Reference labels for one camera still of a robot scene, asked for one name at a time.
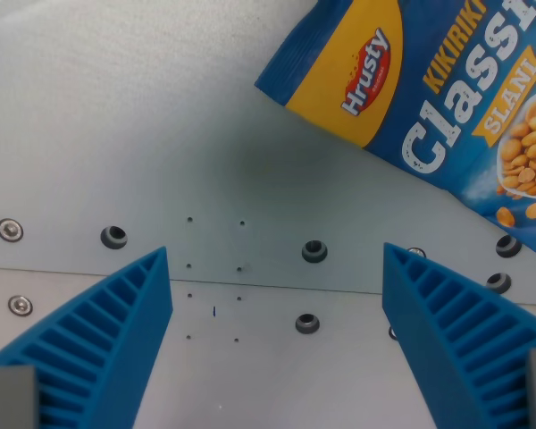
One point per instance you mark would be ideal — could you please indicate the blue Hrusty peanut bag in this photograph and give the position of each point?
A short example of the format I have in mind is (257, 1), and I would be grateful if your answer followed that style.
(433, 89)

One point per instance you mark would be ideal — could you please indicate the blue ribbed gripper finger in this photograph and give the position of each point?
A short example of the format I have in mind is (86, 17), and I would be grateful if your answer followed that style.
(455, 330)
(94, 330)

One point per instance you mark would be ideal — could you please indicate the silver hex socket screw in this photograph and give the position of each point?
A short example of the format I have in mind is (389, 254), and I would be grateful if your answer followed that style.
(10, 229)
(416, 253)
(20, 305)
(392, 332)

